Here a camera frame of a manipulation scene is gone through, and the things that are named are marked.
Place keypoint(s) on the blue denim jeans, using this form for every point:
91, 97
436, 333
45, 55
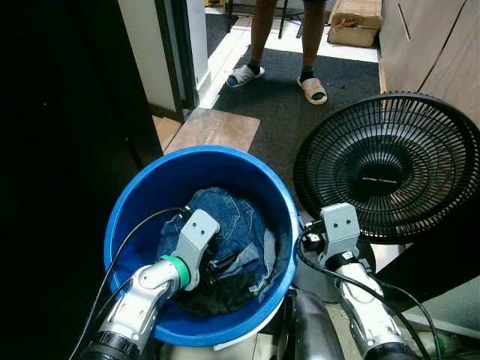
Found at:
236, 217

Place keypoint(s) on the grey slipper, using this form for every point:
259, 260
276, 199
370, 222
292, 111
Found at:
244, 76

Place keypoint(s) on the clear plastic bottle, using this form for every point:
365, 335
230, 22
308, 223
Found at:
442, 343

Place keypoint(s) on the beige slipper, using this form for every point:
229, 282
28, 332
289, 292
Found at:
313, 91

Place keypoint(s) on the dark grey floor mat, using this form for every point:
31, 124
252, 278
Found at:
285, 120

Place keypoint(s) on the wooden cabinet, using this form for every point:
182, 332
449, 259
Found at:
435, 52

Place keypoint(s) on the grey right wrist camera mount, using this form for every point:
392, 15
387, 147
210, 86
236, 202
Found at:
341, 229

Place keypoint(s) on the person's leg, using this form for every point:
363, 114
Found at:
313, 37
262, 34

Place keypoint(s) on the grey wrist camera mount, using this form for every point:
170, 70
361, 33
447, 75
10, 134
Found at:
196, 236
341, 229

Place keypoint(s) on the blue plastic bucket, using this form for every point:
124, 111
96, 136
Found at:
150, 187

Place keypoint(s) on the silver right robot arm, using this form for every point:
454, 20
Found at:
367, 300

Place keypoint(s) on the person's right leg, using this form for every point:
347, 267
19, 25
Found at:
262, 34

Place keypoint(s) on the black garment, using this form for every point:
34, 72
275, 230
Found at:
217, 300

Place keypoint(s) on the person's left leg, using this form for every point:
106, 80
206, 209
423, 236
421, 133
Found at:
313, 37

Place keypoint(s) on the brown cardboard box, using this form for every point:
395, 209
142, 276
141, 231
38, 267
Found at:
356, 22

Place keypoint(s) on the white door frame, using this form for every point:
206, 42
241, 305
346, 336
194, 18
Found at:
157, 52

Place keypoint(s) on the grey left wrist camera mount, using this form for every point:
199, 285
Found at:
196, 236

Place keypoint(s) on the dark grey robot leg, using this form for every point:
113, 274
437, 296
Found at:
315, 330

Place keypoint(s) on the brown wooden board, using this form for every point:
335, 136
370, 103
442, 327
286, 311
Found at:
214, 129

